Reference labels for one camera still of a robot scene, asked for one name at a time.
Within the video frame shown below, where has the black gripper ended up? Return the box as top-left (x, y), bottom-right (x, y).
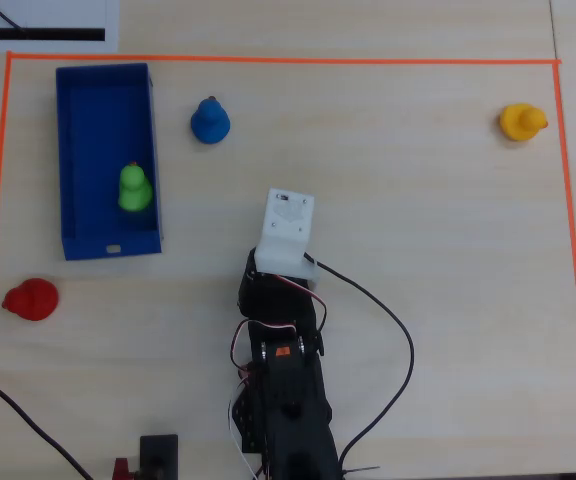
top-left (237, 247), bottom-right (327, 347)

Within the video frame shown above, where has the green rubber duck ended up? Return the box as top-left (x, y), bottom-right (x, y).
top-left (117, 160), bottom-right (154, 213)

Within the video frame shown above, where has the blue rubber duck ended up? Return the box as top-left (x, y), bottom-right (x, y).
top-left (190, 95), bottom-right (232, 146)

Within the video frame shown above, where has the blue rectangular box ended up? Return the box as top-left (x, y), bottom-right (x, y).
top-left (55, 62), bottom-right (164, 262)

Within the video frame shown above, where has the red rubber duck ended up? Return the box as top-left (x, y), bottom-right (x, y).
top-left (1, 277), bottom-right (60, 322)

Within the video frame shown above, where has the yellow rubber duck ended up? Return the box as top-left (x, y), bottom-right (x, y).
top-left (498, 102), bottom-right (550, 143)

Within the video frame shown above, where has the black table clamp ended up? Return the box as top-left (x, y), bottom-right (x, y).
top-left (138, 433), bottom-right (180, 480)

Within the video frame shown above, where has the long orange tape strip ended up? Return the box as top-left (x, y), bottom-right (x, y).
top-left (6, 50), bottom-right (563, 66)

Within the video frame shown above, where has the white sheet with black bar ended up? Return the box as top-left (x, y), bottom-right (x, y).
top-left (0, 0), bottom-right (120, 53)

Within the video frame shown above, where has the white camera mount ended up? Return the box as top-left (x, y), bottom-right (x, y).
top-left (254, 187), bottom-right (321, 279)

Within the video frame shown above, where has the black camera cable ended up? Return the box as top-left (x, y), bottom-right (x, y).
top-left (303, 253), bottom-right (416, 471)

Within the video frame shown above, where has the thick black cable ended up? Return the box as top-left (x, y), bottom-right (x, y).
top-left (0, 364), bottom-right (94, 480)

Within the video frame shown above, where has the thin black cable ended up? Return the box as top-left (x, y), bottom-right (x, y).
top-left (0, 0), bottom-right (28, 35)

